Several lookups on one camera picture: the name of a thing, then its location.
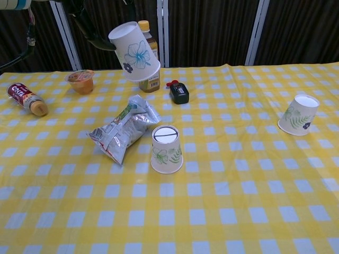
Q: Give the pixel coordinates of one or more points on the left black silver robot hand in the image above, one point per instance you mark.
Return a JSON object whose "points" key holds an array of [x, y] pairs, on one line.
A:
{"points": [[91, 34]]}

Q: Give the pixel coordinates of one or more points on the paper cup blue flower print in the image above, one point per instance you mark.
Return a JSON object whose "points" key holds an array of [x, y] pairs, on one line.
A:
{"points": [[135, 53]]}

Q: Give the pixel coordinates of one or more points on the paper cup green fern print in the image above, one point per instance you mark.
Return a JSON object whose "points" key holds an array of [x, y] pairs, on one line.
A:
{"points": [[299, 116]]}

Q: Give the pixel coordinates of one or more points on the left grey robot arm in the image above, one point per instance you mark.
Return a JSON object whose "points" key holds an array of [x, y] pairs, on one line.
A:
{"points": [[16, 4]]}

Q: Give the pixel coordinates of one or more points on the dark ribbed partition panel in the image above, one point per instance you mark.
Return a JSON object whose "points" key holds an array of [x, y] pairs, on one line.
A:
{"points": [[212, 31], [45, 39], [304, 31], [119, 10]]}

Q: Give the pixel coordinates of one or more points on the orange jelly cup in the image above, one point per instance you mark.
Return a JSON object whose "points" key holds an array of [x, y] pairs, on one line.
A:
{"points": [[80, 83]]}

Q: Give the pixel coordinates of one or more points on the tea bottle yellow cap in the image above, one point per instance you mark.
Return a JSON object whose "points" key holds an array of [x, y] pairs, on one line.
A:
{"points": [[149, 84]]}

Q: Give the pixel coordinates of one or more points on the red label coffee bottle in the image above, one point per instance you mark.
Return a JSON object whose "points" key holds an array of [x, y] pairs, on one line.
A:
{"points": [[25, 98]]}

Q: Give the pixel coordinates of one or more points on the crumpled silver snack bag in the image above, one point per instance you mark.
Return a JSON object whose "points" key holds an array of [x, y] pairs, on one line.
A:
{"points": [[124, 129]]}

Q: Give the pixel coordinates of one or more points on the small dark sauce bottle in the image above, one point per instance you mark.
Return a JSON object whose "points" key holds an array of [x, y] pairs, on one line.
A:
{"points": [[180, 94]]}

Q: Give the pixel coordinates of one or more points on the paper cup black line base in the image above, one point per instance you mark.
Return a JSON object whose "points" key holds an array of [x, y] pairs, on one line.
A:
{"points": [[167, 150]]}

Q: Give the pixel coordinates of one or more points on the yellow white checkered tablecloth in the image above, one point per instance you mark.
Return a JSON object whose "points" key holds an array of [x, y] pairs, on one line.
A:
{"points": [[212, 185]]}

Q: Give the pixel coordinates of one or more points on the white partition frame post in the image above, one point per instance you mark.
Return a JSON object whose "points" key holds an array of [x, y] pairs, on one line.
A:
{"points": [[257, 34], [162, 34], [66, 37]]}

